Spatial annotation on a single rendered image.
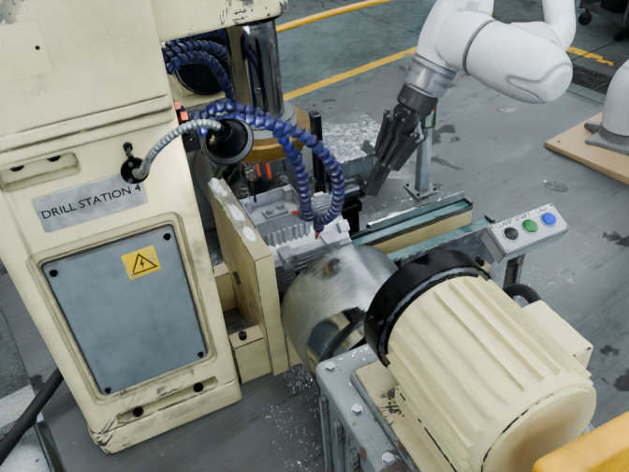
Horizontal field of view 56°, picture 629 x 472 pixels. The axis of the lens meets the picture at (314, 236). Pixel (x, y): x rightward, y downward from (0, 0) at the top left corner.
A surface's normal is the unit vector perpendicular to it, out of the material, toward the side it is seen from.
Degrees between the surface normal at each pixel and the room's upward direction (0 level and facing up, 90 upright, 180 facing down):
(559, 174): 0
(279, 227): 90
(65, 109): 90
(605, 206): 0
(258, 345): 90
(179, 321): 90
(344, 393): 0
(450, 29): 61
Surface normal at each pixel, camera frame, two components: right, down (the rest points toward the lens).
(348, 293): -0.27, -0.68
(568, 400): 0.43, 0.55
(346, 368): -0.07, -0.77
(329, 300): -0.53, -0.49
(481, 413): -0.73, -0.26
